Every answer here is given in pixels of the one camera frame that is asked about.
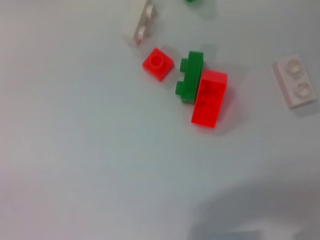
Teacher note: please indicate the red square toy brick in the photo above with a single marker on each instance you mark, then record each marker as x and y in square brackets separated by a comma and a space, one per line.
[157, 65]

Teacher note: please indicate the red sloped toy brick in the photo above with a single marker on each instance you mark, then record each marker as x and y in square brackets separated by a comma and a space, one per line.
[208, 100]

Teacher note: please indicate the green toy brick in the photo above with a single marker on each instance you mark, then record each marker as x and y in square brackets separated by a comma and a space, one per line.
[191, 77]
[191, 1]

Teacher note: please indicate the white toy brick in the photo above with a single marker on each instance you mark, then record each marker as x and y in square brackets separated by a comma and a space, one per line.
[136, 20]
[295, 82]

